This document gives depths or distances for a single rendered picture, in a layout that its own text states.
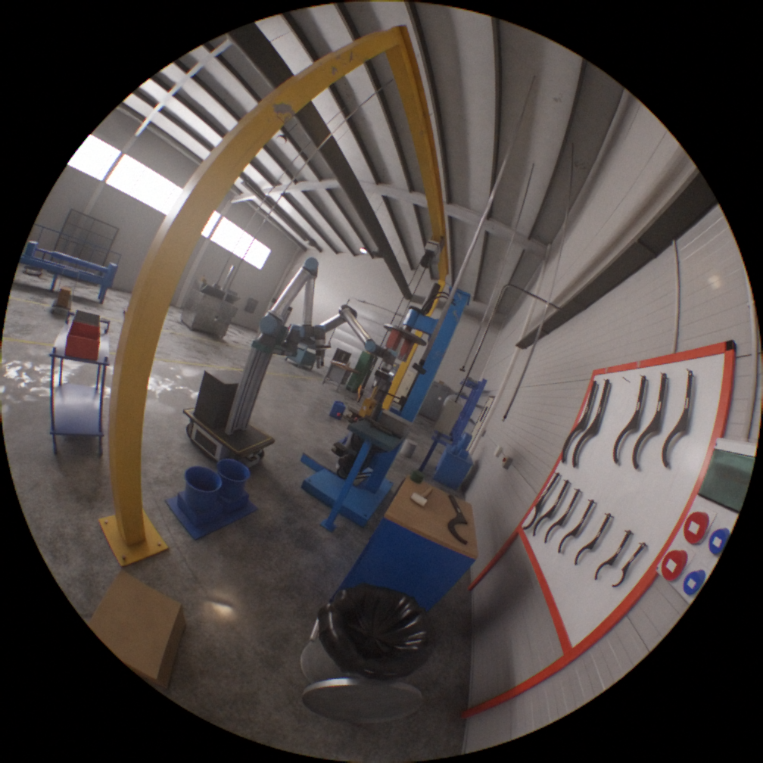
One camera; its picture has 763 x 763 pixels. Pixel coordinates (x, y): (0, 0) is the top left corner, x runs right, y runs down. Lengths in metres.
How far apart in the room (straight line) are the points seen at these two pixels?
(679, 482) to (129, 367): 2.37
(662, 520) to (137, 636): 2.20
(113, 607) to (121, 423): 0.87
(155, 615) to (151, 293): 1.38
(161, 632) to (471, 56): 7.11
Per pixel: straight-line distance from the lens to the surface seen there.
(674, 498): 1.38
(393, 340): 2.87
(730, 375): 1.43
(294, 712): 1.68
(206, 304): 9.75
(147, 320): 1.21
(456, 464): 4.97
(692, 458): 1.39
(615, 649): 1.42
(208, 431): 2.75
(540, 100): 5.83
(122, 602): 1.49
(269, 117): 1.45
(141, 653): 1.40
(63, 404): 2.94
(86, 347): 2.25
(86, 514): 2.21
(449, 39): 5.99
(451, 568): 1.53
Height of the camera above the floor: 1.64
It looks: 4 degrees down
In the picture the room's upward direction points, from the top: 25 degrees clockwise
